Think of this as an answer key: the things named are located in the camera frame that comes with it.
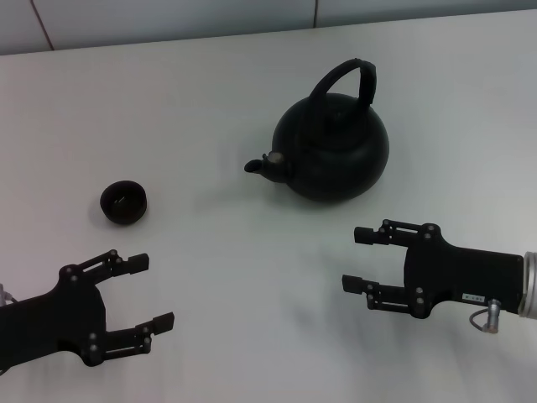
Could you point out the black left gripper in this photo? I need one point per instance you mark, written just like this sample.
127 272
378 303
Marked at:
63 315

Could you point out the dark brown teacup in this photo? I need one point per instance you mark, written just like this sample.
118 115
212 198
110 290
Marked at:
123 203

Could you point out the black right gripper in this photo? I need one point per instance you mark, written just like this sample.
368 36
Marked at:
461 273

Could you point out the black round teapot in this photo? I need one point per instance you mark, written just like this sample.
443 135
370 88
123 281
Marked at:
335 163

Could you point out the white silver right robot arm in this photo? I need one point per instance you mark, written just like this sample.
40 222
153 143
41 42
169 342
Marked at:
529 285

